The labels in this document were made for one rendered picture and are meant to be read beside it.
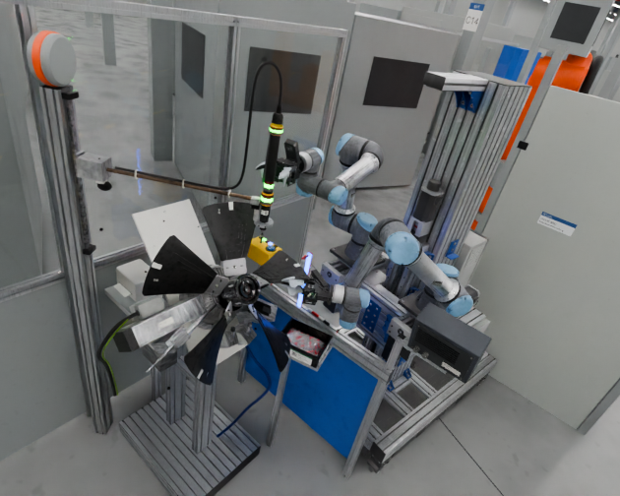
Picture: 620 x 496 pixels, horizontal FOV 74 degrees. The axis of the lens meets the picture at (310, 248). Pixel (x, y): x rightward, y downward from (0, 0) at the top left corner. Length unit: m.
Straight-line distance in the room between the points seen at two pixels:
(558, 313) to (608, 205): 0.76
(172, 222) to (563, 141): 2.19
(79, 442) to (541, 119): 3.13
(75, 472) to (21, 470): 0.25
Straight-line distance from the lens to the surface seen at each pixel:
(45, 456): 2.68
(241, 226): 1.63
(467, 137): 1.96
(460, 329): 1.65
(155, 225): 1.74
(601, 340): 3.18
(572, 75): 5.06
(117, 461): 2.58
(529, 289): 3.11
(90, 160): 1.62
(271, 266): 1.76
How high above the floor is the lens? 2.19
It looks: 31 degrees down
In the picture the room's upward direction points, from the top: 12 degrees clockwise
